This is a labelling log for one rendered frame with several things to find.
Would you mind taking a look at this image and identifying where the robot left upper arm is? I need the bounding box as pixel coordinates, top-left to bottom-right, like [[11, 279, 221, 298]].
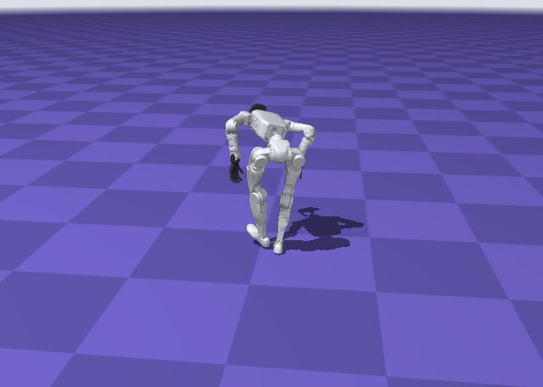
[[226, 111, 252, 132]]

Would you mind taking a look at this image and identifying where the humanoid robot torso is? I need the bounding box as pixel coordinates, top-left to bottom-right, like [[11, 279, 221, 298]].
[[248, 109, 292, 163]]

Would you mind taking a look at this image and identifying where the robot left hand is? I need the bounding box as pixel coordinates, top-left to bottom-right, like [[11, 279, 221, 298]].
[[230, 154, 244, 183]]

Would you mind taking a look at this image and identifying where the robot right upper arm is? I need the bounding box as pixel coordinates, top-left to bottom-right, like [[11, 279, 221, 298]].
[[283, 119, 316, 137]]

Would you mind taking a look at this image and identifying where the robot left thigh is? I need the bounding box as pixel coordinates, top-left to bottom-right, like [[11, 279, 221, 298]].
[[247, 147, 271, 203]]

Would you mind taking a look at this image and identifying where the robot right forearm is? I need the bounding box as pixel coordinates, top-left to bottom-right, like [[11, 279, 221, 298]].
[[298, 137, 315, 155]]

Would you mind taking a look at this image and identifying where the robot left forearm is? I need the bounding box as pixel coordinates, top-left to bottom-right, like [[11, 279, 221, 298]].
[[226, 129, 241, 160]]

